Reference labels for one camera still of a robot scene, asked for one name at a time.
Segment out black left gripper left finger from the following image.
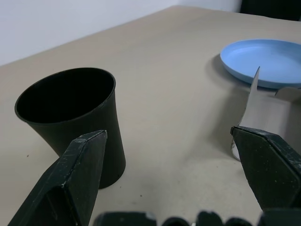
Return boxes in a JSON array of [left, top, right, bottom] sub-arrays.
[[9, 129, 108, 226]]

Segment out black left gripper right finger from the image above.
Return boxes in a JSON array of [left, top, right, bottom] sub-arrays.
[[230, 125, 301, 210]]

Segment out white folded cardboard piece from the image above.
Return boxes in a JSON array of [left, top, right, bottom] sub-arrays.
[[231, 66, 301, 162]]

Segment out black plastic cup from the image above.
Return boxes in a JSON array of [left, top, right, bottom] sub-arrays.
[[14, 67, 127, 189]]

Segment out round pastel plastic plate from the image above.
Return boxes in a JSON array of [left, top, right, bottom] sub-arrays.
[[220, 39, 301, 89]]

